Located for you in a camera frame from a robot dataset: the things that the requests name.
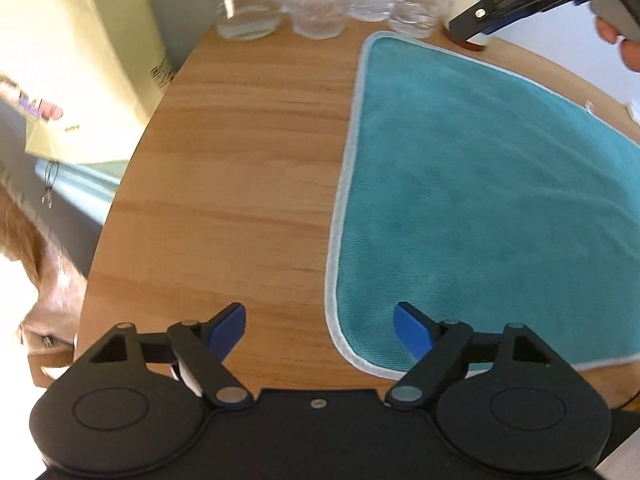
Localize yellow cardboard box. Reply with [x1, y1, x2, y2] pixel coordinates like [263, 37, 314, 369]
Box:
[1, 0, 172, 164]

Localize person right hand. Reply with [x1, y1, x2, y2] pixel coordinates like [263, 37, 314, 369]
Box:
[596, 18, 640, 73]

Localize teal towel white trim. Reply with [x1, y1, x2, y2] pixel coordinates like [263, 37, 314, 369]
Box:
[324, 32, 639, 379]

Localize brown paper bag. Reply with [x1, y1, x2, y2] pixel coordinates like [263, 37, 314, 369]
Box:
[1, 185, 87, 388]

